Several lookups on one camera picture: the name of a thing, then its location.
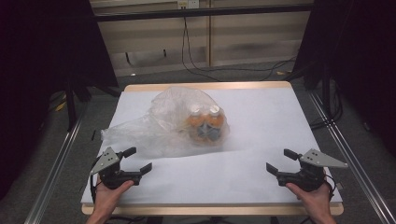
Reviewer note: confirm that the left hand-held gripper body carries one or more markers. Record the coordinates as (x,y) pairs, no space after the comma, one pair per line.
(109,161)

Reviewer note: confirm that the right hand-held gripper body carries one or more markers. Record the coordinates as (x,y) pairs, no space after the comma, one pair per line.
(313,174)

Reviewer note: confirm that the clear plastic bag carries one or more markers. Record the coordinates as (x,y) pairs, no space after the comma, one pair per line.
(162,124)

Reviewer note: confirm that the orange drink bottle white cap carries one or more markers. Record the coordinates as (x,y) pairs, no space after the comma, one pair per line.
(196,123)
(215,121)

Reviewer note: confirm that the person's right hand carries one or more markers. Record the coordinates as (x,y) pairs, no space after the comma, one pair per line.
(316,202)

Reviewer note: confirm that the person's left hand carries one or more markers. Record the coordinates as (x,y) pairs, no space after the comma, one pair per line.
(107,199)

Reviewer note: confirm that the white table sheet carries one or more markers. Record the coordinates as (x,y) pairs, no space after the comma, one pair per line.
(264,124)

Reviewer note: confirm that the black metal stand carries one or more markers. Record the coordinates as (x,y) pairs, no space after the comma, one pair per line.
(70,105)
(326,93)

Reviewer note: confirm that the yellow floor tape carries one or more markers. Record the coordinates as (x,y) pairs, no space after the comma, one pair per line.
(61,105)

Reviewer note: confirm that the black curtain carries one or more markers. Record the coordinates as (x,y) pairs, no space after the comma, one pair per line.
(358,62)
(37,62)

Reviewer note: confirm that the black horizontal bar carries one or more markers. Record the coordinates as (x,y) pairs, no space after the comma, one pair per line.
(202,12)

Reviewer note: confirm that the metal floor rail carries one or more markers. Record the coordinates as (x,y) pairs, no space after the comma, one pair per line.
(358,168)
(53,174)

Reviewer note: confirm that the white wall socket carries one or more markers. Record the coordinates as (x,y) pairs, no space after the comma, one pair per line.
(188,3)

